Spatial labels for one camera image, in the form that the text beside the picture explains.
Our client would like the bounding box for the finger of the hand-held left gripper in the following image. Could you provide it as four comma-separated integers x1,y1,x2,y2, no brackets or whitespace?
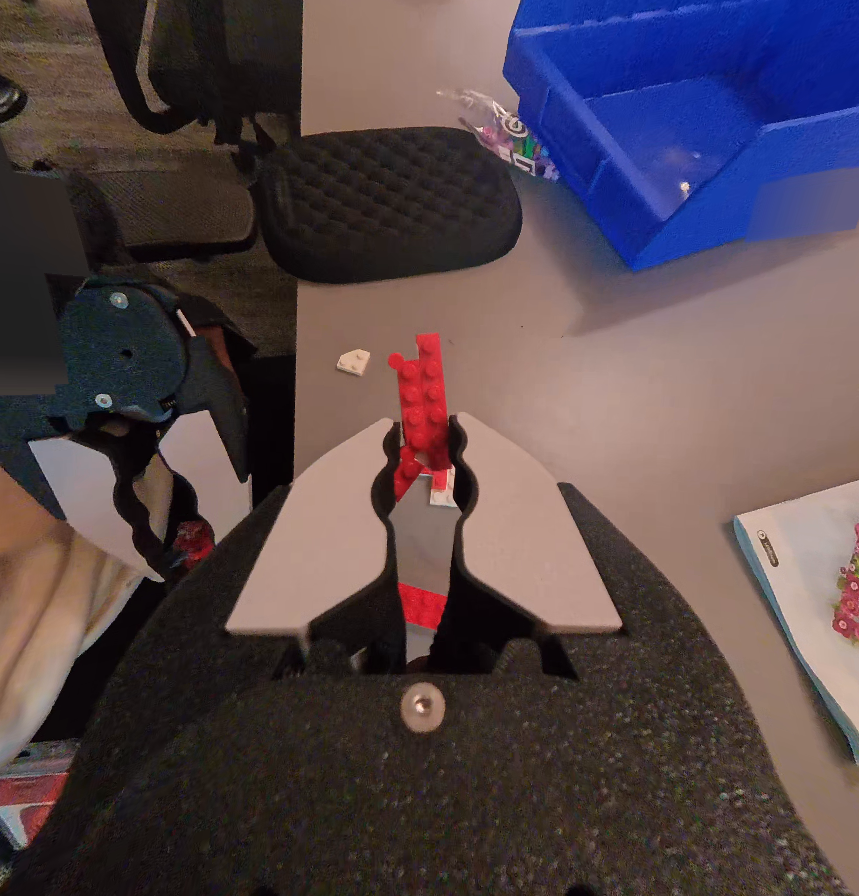
25,433,178,583
155,408,254,546

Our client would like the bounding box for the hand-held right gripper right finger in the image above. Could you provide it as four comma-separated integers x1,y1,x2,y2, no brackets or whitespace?
447,412,624,637

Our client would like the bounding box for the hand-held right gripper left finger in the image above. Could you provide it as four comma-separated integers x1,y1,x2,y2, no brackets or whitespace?
224,417,405,639

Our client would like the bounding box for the red toy brick assembly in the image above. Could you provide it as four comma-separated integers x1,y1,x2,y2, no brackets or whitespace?
387,332,460,505

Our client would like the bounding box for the crinkled red printed plastic bag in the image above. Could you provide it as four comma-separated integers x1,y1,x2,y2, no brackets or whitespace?
165,519,215,574

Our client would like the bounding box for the red toy brick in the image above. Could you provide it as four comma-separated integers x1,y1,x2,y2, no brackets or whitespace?
397,581,449,631

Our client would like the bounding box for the person's beige clothing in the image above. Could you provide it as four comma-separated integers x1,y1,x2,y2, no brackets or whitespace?
0,437,175,778

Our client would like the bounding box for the black office chair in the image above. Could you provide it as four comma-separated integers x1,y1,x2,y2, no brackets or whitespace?
86,0,304,266

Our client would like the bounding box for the white instruction booklet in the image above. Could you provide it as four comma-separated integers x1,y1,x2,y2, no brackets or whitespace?
733,476,859,771

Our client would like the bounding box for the black chair base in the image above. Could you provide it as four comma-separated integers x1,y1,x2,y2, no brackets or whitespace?
0,70,28,126

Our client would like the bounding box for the black quilted pad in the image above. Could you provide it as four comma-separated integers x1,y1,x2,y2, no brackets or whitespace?
256,126,525,285

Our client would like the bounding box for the red white printed box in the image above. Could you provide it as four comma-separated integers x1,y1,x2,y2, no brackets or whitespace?
0,738,82,851

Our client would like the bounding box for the clear bag of colourful bricks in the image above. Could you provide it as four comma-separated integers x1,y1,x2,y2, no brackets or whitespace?
435,87,562,184

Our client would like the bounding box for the blue plastic storage bin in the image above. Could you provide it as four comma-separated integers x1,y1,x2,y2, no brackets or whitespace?
502,0,859,274

